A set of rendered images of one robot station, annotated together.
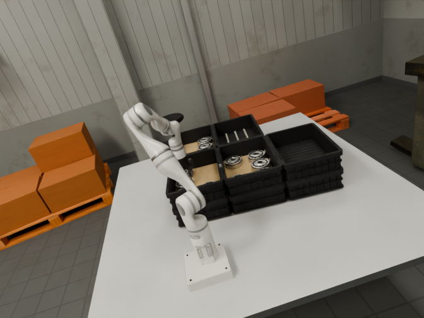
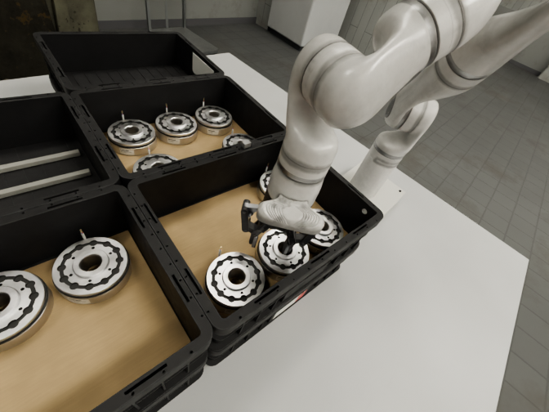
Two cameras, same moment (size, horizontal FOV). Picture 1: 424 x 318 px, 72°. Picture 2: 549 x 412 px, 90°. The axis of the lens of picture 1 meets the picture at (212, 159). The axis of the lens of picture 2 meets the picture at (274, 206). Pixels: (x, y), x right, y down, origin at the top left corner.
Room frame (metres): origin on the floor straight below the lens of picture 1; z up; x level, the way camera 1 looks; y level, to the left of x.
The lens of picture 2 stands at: (1.73, 0.32, 1.30)
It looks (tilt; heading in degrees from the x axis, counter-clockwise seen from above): 47 degrees down; 213
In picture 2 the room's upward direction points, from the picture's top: 20 degrees clockwise
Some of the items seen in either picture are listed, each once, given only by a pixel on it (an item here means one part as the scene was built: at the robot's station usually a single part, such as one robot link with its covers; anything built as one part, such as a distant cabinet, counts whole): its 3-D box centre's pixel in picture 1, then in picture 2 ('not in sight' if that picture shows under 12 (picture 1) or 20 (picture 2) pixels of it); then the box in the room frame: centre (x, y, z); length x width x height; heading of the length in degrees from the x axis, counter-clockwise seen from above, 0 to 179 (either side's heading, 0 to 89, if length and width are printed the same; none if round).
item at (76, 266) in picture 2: not in sight; (91, 262); (1.72, 0.03, 0.86); 0.05 x 0.05 x 0.01
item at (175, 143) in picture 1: (174, 135); (318, 112); (1.46, 0.16, 1.14); 0.09 x 0.07 x 0.15; 72
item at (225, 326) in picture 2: (194, 170); (267, 204); (1.44, 0.11, 0.92); 0.40 x 0.30 x 0.02; 177
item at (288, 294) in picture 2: (196, 178); (261, 220); (1.44, 0.11, 0.87); 0.40 x 0.30 x 0.11; 177
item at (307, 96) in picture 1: (283, 115); not in sight; (3.46, -1.03, 0.23); 1.28 x 0.87 x 0.46; 93
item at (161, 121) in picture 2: (260, 163); (176, 123); (1.42, -0.25, 0.86); 0.10 x 0.10 x 0.01
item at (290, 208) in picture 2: (176, 151); (296, 185); (1.48, 0.18, 1.05); 0.11 x 0.09 x 0.06; 41
